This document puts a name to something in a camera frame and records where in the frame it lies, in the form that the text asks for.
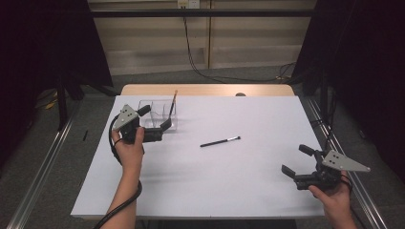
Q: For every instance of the black metal stand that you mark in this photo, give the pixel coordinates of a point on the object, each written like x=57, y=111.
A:
x=324, y=95
x=61, y=105

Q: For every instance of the aluminium rail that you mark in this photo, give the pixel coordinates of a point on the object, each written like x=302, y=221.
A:
x=366, y=203
x=38, y=178

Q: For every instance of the white table cover board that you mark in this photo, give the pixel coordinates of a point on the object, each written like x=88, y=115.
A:
x=216, y=184

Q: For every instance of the black horizontal bar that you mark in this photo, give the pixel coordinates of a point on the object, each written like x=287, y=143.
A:
x=197, y=13

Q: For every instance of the wooden table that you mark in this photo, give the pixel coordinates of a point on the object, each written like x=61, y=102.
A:
x=191, y=90

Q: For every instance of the black brush with silver ferrule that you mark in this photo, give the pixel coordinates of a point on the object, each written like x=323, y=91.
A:
x=219, y=141

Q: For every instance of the black brush with orange end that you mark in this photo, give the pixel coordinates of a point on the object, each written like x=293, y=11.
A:
x=172, y=103

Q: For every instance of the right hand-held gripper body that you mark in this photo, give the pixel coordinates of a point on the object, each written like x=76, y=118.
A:
x=337, y=162

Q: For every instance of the person's left hand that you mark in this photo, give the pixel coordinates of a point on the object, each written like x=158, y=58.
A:
x=130, y=156

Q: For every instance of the small black floor object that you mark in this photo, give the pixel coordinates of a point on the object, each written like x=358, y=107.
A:
x=85, y=135

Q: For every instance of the person's right hand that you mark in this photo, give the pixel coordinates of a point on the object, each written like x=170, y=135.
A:
x=334, y=198

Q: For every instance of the dark curtain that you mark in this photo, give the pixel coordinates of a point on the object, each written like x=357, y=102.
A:
x=38, y=47
x=366, y=63

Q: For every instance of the clear plastic organizer box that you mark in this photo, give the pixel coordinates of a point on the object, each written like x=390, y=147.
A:
x=156, y=111

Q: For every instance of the dark round table grommet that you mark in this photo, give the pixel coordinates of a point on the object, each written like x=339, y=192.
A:
x=240, y=94

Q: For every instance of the white wall socket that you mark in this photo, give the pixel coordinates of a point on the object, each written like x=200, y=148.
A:
x=188, y=3

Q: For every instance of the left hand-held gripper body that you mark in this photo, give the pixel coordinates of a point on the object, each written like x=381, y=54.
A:
x=127, y=119

